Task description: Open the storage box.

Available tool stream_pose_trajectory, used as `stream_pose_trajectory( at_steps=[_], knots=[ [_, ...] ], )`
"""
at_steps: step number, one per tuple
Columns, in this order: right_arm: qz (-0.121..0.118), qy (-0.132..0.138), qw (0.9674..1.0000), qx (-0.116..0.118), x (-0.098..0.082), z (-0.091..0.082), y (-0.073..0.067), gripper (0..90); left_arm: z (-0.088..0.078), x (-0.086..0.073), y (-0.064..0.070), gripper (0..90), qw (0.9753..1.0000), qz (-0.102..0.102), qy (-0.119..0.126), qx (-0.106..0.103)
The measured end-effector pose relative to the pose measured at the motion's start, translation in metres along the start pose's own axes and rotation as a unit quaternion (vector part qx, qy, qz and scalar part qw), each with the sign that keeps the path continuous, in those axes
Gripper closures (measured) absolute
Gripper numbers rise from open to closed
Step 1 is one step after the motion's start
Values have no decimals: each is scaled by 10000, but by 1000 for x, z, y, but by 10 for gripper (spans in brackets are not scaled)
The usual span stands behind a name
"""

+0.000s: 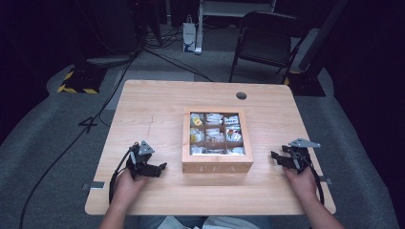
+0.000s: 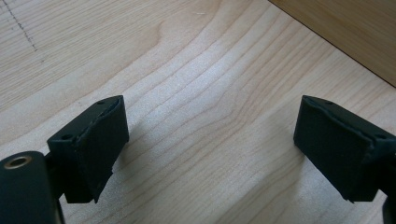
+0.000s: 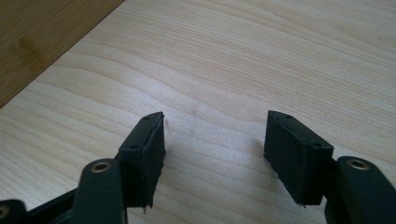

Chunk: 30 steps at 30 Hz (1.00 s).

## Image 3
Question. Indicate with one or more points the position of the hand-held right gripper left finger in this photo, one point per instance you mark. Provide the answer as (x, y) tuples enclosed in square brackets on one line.
[(141, 161)]

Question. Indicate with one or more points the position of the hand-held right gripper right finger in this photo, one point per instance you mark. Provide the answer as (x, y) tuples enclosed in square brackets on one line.
[(295, 155)]

